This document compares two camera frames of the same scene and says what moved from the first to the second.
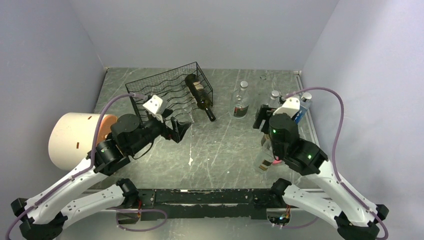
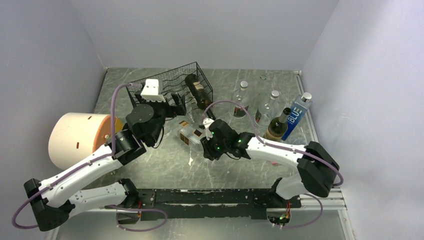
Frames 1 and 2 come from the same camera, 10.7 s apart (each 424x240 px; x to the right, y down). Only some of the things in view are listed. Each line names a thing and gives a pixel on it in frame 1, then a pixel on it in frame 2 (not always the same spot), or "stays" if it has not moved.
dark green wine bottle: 200,94 stays
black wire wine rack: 180,90 stays
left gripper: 179,129 -> 174,110
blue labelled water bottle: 306,103 stays
